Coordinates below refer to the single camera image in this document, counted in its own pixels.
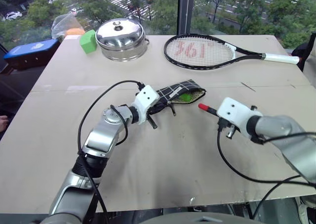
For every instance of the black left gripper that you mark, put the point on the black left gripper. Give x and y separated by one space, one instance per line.
152 122

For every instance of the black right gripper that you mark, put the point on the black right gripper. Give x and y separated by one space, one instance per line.
225 126

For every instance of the red marker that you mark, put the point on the red marker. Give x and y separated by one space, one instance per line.
204 107

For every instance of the black grid pencil pouch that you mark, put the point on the black grid pencil pouch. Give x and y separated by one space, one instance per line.
177 90

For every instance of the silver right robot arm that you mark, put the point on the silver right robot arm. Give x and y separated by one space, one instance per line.
291 140

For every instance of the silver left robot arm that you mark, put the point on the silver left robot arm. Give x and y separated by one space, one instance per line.
98 135

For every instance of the bystander bare hand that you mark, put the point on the bystander bare hand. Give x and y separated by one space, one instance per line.
3 123

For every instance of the black white tennis racket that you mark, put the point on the black white tennis racket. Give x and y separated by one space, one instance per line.
281 58

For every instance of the stainless steel pot lid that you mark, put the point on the stainless steel pot lid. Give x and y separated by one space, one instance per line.
118 34

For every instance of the green foam block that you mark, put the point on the green foam block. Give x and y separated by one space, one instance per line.
88 42

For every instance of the black bag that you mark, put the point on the black bag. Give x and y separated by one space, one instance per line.
304 53

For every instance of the orange round object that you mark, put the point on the orange round object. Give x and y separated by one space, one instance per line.
75 31

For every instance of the clear plastic bag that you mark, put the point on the clear plastic bag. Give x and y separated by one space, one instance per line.
63 23

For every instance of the blue flat box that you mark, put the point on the blue flat box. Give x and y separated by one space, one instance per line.
29 52

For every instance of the white parked car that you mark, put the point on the white parked car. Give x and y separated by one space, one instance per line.
13 15

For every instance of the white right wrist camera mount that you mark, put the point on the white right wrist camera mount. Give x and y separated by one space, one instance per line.
232 110

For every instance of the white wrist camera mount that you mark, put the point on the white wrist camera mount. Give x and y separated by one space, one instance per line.
232 110
145 100

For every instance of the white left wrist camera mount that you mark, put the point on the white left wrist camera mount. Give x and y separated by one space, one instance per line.
145 100

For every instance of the dark window frame post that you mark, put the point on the dark window frame post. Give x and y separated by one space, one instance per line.
185 10

